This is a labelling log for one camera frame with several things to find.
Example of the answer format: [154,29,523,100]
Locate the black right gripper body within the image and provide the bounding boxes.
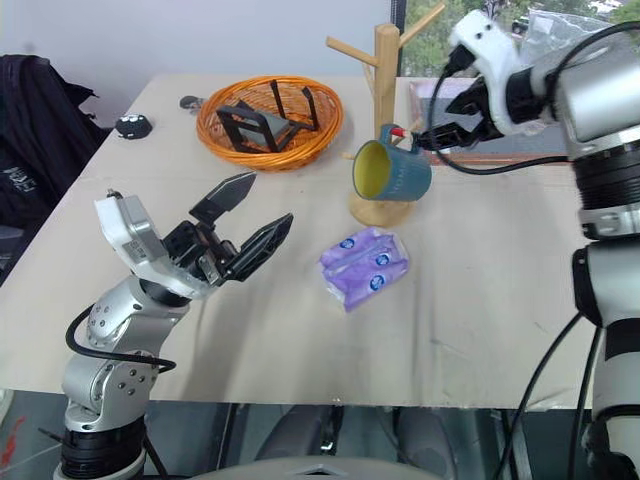
[467,74,505,146]

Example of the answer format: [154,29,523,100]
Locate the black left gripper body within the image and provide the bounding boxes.
[161,218,241,287]

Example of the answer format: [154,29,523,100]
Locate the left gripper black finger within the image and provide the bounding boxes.
[188,170,258,228]
[221,212,295,283]

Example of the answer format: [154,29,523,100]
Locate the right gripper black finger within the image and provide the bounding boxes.
[413,121,477,151]
[445,79,485,120]

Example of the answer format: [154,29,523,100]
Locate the teal mug with yellow inside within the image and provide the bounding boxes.
[351,124,433,204]

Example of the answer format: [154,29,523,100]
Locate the wooden mug tree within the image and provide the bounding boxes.
[325,1,447,228]

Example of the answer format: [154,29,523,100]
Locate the orange woven basket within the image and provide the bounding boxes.
[195,75,346,174]

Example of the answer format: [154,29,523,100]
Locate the purple tissue pack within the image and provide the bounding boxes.
[318,225,412,314]

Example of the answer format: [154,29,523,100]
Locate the clear plastic bag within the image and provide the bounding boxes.
[521,6,617,57]

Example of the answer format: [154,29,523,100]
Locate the black round dotted object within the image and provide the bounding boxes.
[114,113,153,140]

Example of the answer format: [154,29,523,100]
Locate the black jacket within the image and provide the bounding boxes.
[0,53,114,232]

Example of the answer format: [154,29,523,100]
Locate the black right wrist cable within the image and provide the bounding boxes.
[430,47,572,175]

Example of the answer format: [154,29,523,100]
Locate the black folding frame stand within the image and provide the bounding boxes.
[215,79,322,156]

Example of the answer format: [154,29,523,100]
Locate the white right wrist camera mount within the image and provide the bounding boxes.
[451,10,557,137]

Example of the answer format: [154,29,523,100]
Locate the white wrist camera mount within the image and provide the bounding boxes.
[93,193,212,301]
[451,10,557,137]

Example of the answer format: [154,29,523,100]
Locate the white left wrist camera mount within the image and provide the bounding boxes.
[93,193,212,301]

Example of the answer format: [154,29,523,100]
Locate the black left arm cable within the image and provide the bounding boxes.
[65,303,178,476]

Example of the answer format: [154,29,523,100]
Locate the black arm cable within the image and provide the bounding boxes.
[494,312,604,480]
[65,303,178,476]

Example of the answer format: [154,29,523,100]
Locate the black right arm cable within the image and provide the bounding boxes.
[494,312,604,480]

